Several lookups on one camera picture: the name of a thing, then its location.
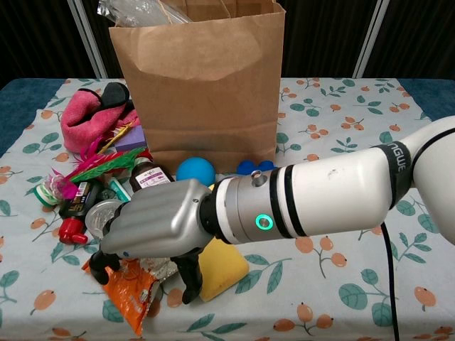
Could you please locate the brown bottle purple label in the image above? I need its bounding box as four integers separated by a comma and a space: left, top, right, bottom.
128, 158, 177, 195

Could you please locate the black object on cloth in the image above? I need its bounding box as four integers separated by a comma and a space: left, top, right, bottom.
78, 82, 138, 111

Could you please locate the blue table cover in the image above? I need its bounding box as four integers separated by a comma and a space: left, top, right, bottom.
0, 77, 455, 159

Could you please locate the blue ball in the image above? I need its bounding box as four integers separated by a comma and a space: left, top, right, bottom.
176, 158, 216, 185

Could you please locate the brown paper bag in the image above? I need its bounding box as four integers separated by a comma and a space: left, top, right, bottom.
108, 0, 287, 175

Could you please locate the floral tablecloth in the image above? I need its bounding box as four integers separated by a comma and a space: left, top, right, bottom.
0, 77, 455, 341

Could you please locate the green white tube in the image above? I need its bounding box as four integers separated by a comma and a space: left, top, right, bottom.
107, 176, 134, 204

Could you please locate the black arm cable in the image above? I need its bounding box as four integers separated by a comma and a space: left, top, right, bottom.
382, 222, 401, 341

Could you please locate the purple foam block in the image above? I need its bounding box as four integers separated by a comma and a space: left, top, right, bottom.
114, 124, 149, 153

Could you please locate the pink towel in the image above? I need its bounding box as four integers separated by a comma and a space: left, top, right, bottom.
59, 89, 143, 153

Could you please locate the orange snack packet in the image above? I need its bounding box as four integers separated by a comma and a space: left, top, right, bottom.
82, 256, 178, 337

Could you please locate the black bottle red cap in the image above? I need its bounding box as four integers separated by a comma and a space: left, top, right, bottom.
58, 179, 104, 245

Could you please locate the black pleated curtain panel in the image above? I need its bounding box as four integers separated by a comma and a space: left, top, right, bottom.
362, 0, 455, 80
81, 0, 125, 80
279, 0, 378, 79
0, 0, 99, 90

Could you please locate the blue toy brick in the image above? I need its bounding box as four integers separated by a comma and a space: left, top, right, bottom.
237, 159, 277, 175

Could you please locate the yellow sponge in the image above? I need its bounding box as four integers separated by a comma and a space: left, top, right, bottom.
197, 237, 249, 303

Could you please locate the colourful feather shuttlecock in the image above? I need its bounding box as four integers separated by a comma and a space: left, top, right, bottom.
33, 122, 156, 209

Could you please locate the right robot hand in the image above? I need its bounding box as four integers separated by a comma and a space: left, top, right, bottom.
88, 178, 214, 305

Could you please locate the white partition post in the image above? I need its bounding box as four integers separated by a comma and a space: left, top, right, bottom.
352, 0, 390, 79
67, 0, 109, 80

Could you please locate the clear plastic cup sleeve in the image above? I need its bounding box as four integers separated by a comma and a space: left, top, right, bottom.
96, 0, 193, 28

